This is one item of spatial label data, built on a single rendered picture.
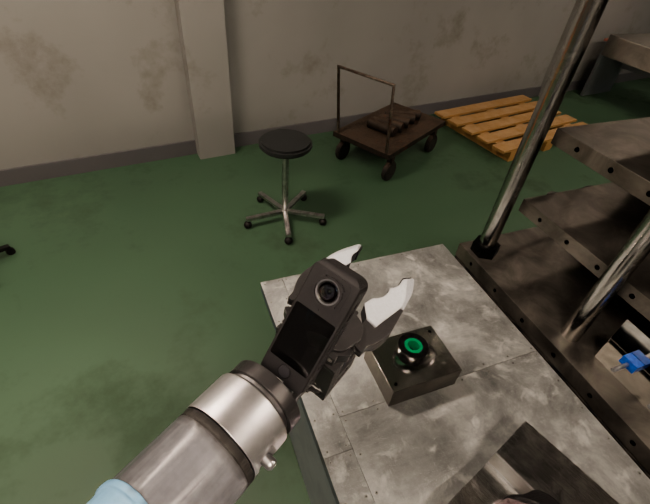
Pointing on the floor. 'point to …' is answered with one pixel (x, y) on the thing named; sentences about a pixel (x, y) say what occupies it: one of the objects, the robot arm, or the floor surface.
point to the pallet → (497, 119)
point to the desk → (604, 73)
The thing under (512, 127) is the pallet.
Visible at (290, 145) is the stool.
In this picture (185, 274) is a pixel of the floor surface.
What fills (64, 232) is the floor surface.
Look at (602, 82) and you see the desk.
